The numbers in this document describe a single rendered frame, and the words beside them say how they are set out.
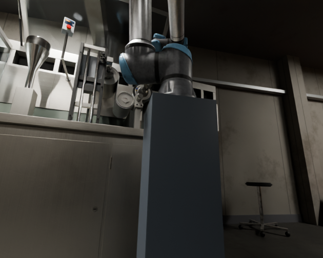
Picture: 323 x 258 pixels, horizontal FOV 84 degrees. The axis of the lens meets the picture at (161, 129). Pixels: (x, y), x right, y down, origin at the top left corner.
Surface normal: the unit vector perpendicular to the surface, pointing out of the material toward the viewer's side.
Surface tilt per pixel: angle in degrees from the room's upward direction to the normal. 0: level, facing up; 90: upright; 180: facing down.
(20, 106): 90
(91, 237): 90
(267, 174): 90
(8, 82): 90
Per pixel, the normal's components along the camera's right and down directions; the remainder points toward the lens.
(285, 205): 0.21, -0.25
